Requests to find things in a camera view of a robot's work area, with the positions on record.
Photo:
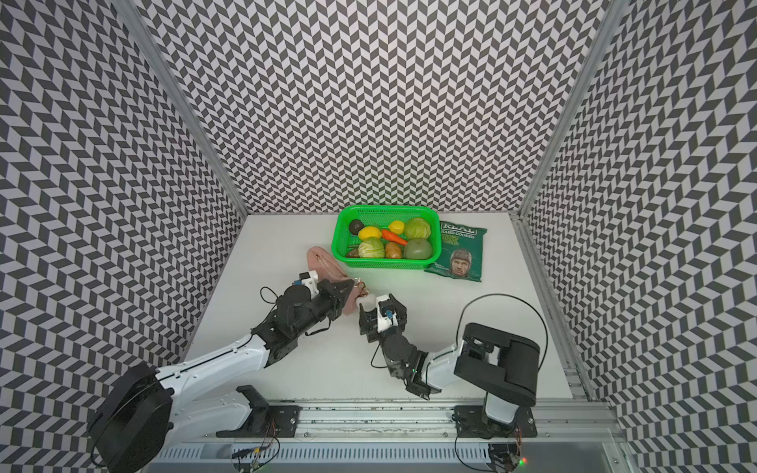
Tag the yellow bell pepper toy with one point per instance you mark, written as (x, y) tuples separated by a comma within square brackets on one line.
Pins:
[(369, 232)]

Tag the pink corduroy pouch bag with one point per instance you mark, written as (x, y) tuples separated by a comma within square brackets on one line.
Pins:
[(327, 267)]

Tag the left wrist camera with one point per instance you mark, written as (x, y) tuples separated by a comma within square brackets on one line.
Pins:
[(309, 280)]

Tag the green plastic basket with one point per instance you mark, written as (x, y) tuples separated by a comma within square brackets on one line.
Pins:
[(344, 246)]

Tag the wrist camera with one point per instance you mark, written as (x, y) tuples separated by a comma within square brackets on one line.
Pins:
[(386, 313), (309, 280)]

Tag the green cabbage toy back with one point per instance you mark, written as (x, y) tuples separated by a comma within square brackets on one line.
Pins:
[(417, 228)]

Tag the brown potato toy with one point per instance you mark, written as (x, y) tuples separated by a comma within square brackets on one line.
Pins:
[(392, 250)]

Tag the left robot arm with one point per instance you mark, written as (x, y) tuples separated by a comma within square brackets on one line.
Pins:
[(149, 409)]

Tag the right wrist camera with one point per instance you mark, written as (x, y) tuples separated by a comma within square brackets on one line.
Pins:
[(386, 313)]

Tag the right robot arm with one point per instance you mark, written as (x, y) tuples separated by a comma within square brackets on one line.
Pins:
[(504, 365)]

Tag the dark avocado toy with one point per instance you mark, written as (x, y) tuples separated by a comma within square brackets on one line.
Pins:
[(355, 227)]

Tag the yellow lemon toy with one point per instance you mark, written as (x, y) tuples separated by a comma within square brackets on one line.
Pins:
[(397, 227)]

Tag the orange carrot toy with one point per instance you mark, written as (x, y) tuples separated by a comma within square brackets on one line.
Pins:
[(391, 237)]

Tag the green cabbage toy front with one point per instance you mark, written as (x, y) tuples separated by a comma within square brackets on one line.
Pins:
[(372, 248)]

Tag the green apple toy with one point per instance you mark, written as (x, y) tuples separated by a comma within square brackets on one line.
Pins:
[(418, 249)]

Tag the green cabbage toy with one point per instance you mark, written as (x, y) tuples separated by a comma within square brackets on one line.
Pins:
[(372, 248), (417, 228)]

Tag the green chips bag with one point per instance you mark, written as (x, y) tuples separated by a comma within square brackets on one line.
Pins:
[(462, 252)]

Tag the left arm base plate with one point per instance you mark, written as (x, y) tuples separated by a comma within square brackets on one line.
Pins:
[(265, 419)]

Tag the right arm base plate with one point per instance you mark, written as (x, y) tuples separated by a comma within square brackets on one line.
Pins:
[(472, 423)]

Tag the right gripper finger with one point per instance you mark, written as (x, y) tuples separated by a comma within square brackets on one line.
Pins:
[(399, 313), (368, 323)]

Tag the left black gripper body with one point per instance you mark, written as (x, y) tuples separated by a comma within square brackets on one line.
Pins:
[(338, 293)]

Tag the aluminium front rail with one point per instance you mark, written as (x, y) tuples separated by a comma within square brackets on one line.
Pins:
[(350, 421)]

